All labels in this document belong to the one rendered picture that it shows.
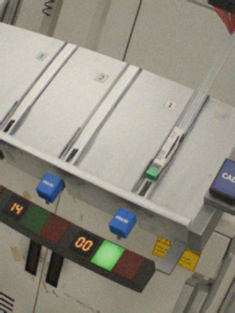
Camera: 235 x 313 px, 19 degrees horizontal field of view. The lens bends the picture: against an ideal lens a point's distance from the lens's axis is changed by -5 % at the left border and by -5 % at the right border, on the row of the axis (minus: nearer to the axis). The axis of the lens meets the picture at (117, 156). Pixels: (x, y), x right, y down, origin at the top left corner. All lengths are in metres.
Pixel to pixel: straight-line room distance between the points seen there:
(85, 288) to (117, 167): 0.48
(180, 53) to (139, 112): 1.98
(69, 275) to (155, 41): 1.76
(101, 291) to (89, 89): 0.48
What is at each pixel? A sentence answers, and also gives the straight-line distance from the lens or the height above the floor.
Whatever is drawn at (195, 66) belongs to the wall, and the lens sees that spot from 2.92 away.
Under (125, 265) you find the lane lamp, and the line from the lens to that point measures 0.88.
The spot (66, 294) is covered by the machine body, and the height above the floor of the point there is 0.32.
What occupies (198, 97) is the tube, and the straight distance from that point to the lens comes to 0.97.
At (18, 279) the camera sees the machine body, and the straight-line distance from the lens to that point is 1.46.
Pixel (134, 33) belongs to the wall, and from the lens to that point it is 3.02.
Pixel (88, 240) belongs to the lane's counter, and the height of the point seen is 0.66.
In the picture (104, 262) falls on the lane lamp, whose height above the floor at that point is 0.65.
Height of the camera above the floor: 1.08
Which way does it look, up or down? 20 degrees down
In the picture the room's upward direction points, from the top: 16 degrees clockwise
